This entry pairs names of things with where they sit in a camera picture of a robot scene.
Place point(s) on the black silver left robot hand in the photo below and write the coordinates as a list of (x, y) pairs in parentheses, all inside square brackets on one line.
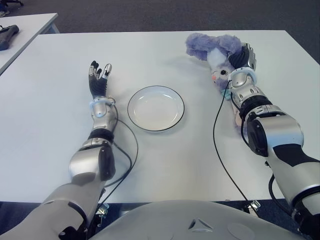
[(97, 86)]

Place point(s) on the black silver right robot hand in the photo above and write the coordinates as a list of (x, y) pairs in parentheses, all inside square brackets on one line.
[(242, 58)]

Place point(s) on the purple plush bunny doll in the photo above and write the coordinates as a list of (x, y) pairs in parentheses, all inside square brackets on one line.
[(200, 45)]

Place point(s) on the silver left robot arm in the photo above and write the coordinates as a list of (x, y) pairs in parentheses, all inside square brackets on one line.
[(85, 162)]

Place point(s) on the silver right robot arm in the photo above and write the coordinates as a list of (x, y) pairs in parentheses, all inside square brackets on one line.
[(277, 132)]

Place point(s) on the white plate with black rim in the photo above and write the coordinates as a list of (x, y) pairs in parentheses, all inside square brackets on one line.
[(156, 110)]

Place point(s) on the white side table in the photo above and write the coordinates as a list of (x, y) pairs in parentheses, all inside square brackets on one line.
[(30, 25)]

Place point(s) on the dark grey handheld device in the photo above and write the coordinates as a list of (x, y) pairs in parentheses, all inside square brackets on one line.
[(7, 36)]

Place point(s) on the black office chair base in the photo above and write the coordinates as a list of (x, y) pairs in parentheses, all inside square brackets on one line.
[(13, 3)]

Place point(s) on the white blue shoe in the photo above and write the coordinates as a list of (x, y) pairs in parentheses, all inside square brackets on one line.
[(3, 13)]

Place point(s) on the metal table clamp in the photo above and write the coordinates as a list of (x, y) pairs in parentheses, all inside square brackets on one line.
[(253, 207), (103, 210)]

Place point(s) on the grey robot torso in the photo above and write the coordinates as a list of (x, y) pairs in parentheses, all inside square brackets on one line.
[(175, 222)]

